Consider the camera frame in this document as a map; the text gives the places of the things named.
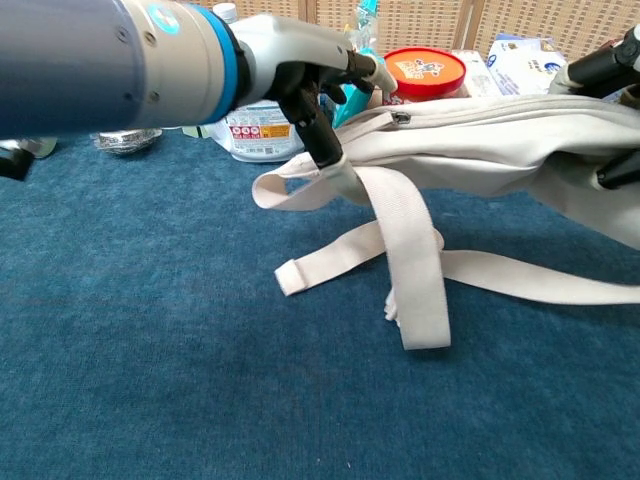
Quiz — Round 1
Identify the clear water bottle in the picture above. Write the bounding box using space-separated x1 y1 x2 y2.
211 2 239 24

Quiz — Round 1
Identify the red lid noodle cup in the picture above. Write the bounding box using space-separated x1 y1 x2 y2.
382 46 468 105

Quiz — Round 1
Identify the pale green plastic holder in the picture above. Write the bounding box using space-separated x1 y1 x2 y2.
180 123 217 140

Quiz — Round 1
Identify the white wet wipes tub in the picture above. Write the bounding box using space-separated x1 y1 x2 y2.
208 98 307 164

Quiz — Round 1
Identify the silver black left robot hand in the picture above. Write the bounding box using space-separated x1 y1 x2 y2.
230 13 401 176

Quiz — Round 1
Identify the blue table cloth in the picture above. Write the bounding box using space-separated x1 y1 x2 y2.
0 128 640 480

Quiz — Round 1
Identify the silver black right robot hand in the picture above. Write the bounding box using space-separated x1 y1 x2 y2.
548 24 640 192

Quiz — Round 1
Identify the white blue tissue pack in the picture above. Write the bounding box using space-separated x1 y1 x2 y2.
486 32 570 97

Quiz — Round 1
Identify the beige fabric bag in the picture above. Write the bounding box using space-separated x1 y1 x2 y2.
250 92 640 352

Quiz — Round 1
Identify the teal snack bag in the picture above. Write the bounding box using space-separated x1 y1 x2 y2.
330 0 382 130

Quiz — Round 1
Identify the woven rattan folding screen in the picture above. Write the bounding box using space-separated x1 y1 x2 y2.
177 0 640 64

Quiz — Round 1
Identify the foil wrapped bundle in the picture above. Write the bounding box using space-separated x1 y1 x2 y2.
91 127 164 158

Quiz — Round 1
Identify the long white carton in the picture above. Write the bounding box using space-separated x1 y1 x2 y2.
451 49 503 99

